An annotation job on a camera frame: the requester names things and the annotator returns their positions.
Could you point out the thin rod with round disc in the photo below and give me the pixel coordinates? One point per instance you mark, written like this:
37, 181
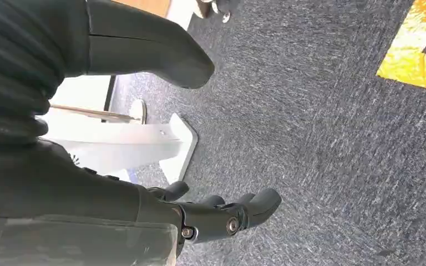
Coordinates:
99, 114

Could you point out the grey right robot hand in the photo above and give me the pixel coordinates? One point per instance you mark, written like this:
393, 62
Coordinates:
69, 205

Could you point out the white metal stand base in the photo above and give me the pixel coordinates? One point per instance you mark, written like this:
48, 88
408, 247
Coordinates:
124, 147

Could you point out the wide yellow floor tape corner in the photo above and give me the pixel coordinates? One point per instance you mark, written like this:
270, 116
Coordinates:
411, 55

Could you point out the ribbed grey right arm sleeve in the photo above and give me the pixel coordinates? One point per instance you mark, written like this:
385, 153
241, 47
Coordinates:
18, 66

